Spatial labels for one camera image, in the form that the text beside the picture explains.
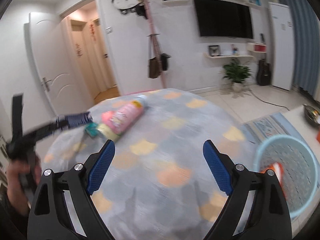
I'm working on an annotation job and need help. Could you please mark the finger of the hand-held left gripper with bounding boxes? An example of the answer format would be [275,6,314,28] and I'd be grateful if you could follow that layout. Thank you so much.
[12,94,25,141]
[24,111,93,141]

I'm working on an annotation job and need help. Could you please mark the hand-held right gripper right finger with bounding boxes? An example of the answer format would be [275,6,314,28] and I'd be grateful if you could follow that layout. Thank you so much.
[202,139,293,240]

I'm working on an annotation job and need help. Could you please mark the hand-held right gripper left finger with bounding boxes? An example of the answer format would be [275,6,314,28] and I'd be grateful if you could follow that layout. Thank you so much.
[27,139,116,240]

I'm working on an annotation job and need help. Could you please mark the small teal packet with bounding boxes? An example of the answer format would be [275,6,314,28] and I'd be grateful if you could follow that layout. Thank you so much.
[84,122,99,138]

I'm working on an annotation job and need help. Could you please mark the orange packet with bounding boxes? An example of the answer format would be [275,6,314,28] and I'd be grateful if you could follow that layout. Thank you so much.
[260,162,284,188]

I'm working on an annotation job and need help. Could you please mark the light blue plastic basket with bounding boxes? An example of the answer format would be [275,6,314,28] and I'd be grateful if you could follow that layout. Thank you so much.
[254,134,318,219]

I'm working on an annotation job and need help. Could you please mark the person's left hand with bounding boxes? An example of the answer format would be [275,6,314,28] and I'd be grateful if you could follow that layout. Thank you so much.
[5,159,33,218]

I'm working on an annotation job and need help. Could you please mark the pink bottle with white cap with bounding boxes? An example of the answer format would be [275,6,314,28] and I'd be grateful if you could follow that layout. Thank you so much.
[101,95,149,135]

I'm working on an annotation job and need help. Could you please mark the blue patterned rug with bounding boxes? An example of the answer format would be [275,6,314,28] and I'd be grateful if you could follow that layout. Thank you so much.
[241,112,310,151]

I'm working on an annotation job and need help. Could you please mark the white open door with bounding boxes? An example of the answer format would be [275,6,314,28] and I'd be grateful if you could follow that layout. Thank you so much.
[24,12,92,117]

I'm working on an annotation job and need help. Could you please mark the brown hanging bag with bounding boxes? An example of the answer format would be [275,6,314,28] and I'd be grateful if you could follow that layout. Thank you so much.
[149,56,162,79]

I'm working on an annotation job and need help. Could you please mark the green potted plant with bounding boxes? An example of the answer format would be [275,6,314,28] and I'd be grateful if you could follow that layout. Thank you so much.
[221,59,253,92]

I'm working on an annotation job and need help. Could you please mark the black guitar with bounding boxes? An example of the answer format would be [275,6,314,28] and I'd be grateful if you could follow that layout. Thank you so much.
[257,33,272,86]

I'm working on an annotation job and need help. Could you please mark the black hanging bag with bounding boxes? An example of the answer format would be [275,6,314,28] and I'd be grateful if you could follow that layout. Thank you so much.
[160,53,172,72]

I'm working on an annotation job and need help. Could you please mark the dark fruit bowl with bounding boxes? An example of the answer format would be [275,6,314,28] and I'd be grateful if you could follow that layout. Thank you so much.
[302,104,320,128]

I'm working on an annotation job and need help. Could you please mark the pink coat rack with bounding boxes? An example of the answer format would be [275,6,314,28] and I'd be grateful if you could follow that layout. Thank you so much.
[139,0,173,89]

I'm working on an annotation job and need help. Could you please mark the black hat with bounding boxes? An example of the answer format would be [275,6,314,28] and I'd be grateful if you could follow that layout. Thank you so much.
[135,4,148,19]

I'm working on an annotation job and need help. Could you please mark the white refrigerator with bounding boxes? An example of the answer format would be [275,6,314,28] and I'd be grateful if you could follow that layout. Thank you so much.
[269,2,295,92]

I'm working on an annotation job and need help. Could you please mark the blue curtain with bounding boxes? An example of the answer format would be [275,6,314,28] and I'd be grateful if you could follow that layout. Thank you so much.
[272,0,320,105]

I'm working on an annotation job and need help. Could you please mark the silver door handle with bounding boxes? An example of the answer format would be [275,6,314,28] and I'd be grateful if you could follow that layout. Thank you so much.
[41,77,52,92]

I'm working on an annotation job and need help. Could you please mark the floor cable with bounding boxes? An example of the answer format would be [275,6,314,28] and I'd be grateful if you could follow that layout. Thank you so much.
[246,87,292,111]

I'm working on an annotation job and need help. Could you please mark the white red wall box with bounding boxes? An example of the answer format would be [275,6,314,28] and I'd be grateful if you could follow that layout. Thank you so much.
[247,42,267,53]

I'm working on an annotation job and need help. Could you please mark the black wall television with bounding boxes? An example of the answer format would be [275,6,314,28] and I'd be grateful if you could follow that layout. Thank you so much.
[192,0,254,39]

